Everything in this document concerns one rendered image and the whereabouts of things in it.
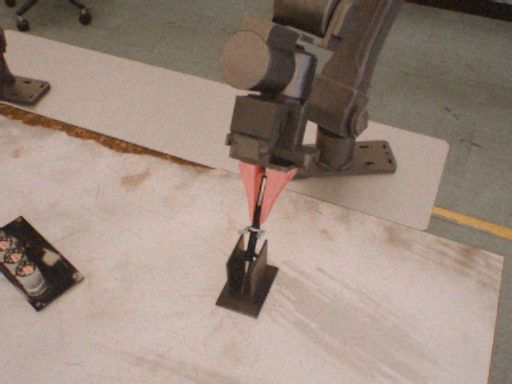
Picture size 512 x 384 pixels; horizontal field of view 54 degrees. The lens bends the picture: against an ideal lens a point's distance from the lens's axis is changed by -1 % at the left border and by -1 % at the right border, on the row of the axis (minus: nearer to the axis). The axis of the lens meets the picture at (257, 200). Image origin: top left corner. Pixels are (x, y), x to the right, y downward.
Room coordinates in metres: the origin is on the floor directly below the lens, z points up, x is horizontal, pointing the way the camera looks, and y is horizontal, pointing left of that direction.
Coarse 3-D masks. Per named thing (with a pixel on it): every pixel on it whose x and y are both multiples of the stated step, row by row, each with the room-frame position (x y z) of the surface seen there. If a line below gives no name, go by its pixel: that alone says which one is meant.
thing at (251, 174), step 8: (288, 160) 0.45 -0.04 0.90; (240, 168) 0.43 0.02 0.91; (248, 168) 0.42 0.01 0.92; (256, 168) 0.43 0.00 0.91; (304, 168) 0.44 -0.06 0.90; (248, 176) 0.42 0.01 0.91; (256, 176) 0.42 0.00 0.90; (248, 184) 0.42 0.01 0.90; (256, 184) 0.42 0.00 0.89; (248, 192) 0.42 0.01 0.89; (256, 192) 0.44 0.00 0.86; (248, 200) 0.41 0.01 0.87; (256, 200) 0.43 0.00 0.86; (248, 208) 0.41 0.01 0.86
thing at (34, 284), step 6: (36, 270) 0.36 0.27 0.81; (30, 276) 0.35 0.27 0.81; (36, 276) 0.35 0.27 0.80; (42, 276) 0.36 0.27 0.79; (24, 282) 0.35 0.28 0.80; (30, 282) 0.35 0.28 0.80; (36, 282) 0.35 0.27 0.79; (42, 282) 0.36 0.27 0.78; (30, 288) 0.35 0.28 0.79; (36, 288) 0.35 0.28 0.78; (42, 288) 0.35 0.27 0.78; (30, 294) 0.35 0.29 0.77; (36, 294) 0.35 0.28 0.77
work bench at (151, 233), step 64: (0, 128) 0.70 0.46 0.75; (64, 128) 0.70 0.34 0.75; (0, 192) 0.55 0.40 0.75; (64, 192) 0.55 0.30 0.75; (128, 192) 0.55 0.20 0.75; (192, 192) 0.55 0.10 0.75; (64, 256) 0.42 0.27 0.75; (128, 256) 0.42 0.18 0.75; (192, 256) 0.42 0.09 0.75; (320, 256) 0.42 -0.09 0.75; (384, 256) 0.42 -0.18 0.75; (448, 256) 0.42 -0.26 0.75; (0, 320) 0.32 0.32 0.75; (64, 320) 0.32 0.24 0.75; (128, 320) 0.32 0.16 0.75; (192, 320) 0.32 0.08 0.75; (256, 320) 0.32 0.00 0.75; (320, 320) 0.32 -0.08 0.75; (384, 320) 0.32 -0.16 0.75; (448, 320) 0.32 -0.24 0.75
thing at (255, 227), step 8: (264, 176) 0.43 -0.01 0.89; (264, 184) 0.43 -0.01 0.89; (256, 208) 0.41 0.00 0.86; (256, 216) 0.41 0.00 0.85; (256, 224) 0.40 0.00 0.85; (256, 232) 0.39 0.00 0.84; (248, 240) 0.39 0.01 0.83; (256, 240) 0.39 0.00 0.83; (248, 248) 0.38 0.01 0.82; (248, 256) 0.38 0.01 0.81
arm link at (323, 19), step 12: (276, 0) 0.53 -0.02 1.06; (288, 0) 0.53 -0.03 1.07; (300, 0) 0.52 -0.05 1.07; (312, 0) 0.51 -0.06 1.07; (324, 0) 0.51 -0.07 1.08; (336, 0) 0.51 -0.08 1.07; (276, 12) 0.53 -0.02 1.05; (288, 12) 0.52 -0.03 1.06; (300, 12) 0.51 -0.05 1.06; (312, 12) 0.50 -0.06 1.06; (324, 12) 0.50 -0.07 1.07; (288, 24) 0.53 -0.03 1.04; (300, 24) 0.51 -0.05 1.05; (312, 24) 0.50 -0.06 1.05; (324, 24) 0.50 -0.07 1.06; (324, 36) 0.50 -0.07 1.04
